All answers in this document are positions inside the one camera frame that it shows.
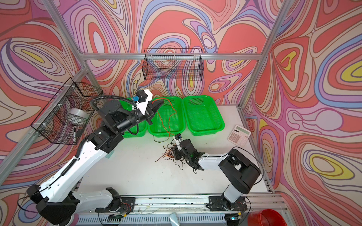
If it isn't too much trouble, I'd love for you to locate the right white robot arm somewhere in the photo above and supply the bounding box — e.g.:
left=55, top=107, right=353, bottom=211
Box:
left=171, top=137, right=262, bottom=212

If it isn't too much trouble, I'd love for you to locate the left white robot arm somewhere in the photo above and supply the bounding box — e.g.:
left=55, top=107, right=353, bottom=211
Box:
left=26, top=90, right=164, bottom=226

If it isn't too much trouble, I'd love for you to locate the white pink calculator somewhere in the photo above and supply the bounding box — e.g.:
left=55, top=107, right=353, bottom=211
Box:
left=227, top=125, right=251, bottom=147

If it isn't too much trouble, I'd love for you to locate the red bucket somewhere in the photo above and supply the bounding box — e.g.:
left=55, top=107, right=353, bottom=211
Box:
left=248, top=209, right=287, bottom=226

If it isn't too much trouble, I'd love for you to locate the cable bundle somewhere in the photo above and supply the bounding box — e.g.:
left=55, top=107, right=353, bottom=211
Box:
left=155, top=141, right=187, bottom=171

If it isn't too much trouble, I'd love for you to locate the black wire basket left wall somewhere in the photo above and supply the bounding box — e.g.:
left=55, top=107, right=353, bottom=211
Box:
left=31, top=78, right=103, bottom=145

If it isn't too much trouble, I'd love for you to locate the right green plastic basket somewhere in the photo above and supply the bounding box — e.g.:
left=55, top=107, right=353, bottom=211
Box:
left=182, top=95, right=225, bottom=136

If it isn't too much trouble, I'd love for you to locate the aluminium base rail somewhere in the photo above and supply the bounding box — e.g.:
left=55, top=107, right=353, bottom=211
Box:
left=70, top=193, right=295, bottom=226

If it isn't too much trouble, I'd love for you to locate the green plastic basket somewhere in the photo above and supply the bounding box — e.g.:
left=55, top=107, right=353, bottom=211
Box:
left=182, top=95, right=225, bottom=136
left=148, top=97, right=186, bottom=137
left=120, top=100, right=148, bottom=138

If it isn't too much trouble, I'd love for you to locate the black wire basket back wall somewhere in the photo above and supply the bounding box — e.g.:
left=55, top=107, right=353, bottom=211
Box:
left=142, top=48, right=204, bottom=81

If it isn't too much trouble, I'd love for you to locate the red orange cable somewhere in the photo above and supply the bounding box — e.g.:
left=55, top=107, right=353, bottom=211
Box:
left=152, top=97, right=179, bottom=136

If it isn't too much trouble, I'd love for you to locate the left green plastic basket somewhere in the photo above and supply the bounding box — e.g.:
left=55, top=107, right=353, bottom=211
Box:
left=120, top=100, right=148, bottom=138

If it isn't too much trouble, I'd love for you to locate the black wire basket wall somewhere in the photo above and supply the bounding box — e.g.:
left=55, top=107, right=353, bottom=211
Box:
left=142, top=48, right=204, bottom=81
left=31, top=78, right=103, bottom=145

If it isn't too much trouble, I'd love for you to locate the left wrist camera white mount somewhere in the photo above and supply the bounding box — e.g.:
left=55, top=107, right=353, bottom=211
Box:
left=132, top=89, right=153, bottom=115

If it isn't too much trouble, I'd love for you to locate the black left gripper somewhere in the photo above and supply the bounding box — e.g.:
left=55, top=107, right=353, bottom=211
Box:
left=114, top=99, right=163, bottom=136

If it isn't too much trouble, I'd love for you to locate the small green alarm clock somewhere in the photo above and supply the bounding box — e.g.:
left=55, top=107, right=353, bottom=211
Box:
left=105, top=150, right=114, bottom=159

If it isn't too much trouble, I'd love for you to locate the middle green plastic basket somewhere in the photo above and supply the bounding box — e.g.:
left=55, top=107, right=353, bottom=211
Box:
left=148, top=97, right=186, bottom=137

